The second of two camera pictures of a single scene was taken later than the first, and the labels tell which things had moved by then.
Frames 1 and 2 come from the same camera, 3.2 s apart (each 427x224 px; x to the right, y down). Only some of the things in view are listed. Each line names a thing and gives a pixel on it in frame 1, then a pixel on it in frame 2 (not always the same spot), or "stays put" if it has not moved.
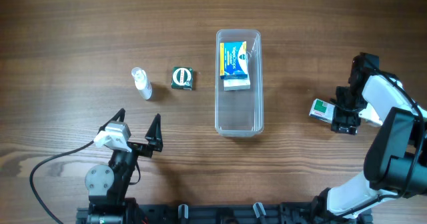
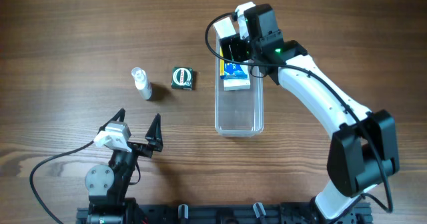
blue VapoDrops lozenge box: (233, 62) stays put
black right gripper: (345, 114) → (235, 47)
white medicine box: (235, 84) stays put
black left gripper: (136, 147) stays put
